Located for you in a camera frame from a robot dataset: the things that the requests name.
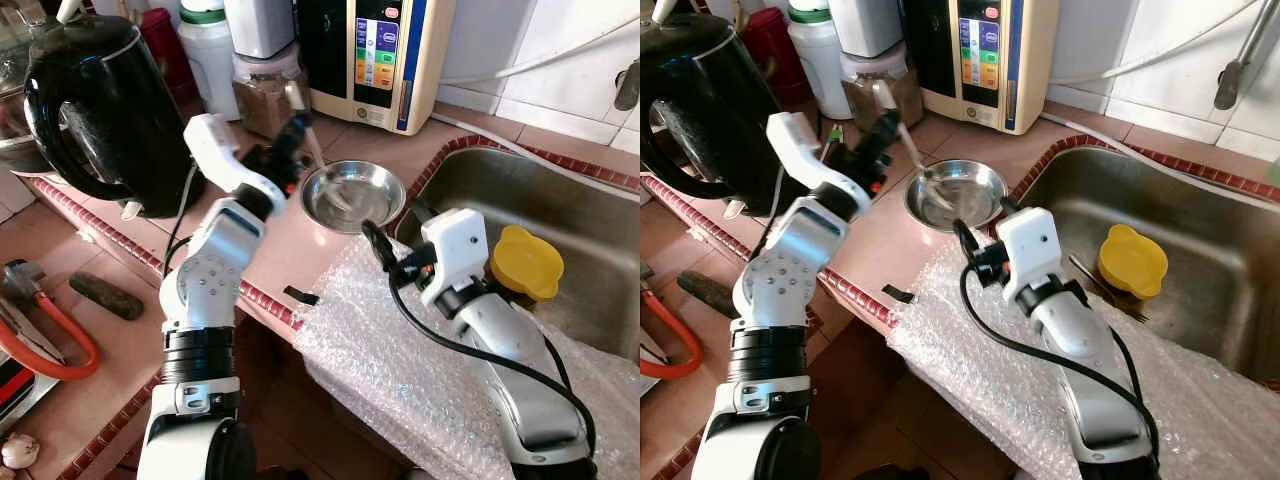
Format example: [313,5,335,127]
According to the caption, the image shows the cream water ionizer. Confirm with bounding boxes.
[905,0,1061,136]
[295,0,456,136]

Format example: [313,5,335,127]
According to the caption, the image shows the dark oblong stone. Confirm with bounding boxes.
[677,270,741,319]
[68,272,145,322]

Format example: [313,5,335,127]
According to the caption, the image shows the garlic bulb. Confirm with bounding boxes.
[0,432,41,471]

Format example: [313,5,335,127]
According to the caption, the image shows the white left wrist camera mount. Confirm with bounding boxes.
[765,110,873,206]
[183,113,288,208]

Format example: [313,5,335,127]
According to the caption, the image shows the clear bubble wrap sheet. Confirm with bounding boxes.
[292,235,641,480]
[885,240,1280,480]

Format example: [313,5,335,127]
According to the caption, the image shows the black electric kettle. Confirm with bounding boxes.
[22,14,208,219]
[640,12,801,216]

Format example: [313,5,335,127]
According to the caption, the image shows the long white hose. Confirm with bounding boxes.
[1040,110,1280,186]
[430,112,641,196]

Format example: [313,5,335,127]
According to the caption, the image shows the yellow plastic bowl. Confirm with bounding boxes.
[1097,223,1169,301]
[488,225,566,303]

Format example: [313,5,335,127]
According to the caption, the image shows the wall tap with grey lever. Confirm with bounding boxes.
[613,58,641,113]
[1213,0,1280,111]

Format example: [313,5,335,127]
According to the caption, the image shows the shiny steel bowl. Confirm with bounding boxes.
[905,158,1011,233]
[299,159,409,236]

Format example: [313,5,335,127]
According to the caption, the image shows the stainless steel sink basin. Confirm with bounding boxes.
[1005,135,1280,386]
[395,140,641,363]

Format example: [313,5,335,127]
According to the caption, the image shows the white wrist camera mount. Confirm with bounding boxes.
[995,207,1066,311]
[765,110,873,206]
[183,113,288,208]
[418,207,491,313]

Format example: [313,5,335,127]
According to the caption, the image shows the white plastic jug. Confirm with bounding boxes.
[828,0,909,59]
[222,0,296,61]

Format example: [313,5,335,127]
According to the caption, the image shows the white jar with green lid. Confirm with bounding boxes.
[178,0,241,123]
[788,0,853,121]

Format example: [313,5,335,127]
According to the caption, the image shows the white tap hose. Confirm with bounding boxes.
[440,15,641,86]
[1045,0,1263,86]

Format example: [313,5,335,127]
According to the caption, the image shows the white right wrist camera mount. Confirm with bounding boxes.
[995,207,1066,311]
[418,207,491,313]

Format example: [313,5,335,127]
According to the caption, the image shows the clear jar of brown powder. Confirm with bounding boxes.
[232,52,311,141]
[842,50,926,131]

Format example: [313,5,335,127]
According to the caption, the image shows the red plastic container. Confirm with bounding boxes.
[140,8,191,106]
[740,8,811,106]

